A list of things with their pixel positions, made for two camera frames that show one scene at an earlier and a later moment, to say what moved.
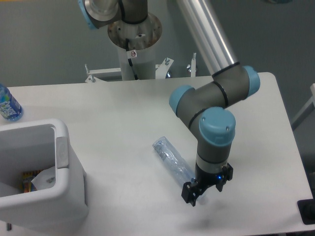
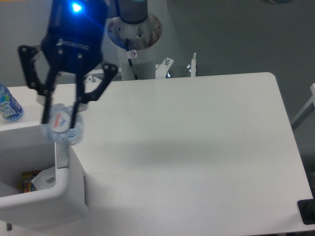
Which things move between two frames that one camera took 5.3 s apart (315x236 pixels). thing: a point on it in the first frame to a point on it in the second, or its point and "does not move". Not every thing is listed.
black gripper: (191, 191) to (73, 41)
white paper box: (45, 179) does not move
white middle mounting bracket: (162, 68) does not move
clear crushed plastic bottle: (181, 166) to (57, 129)
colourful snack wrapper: (26, 185) does not move
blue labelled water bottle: (10, 108) does not move
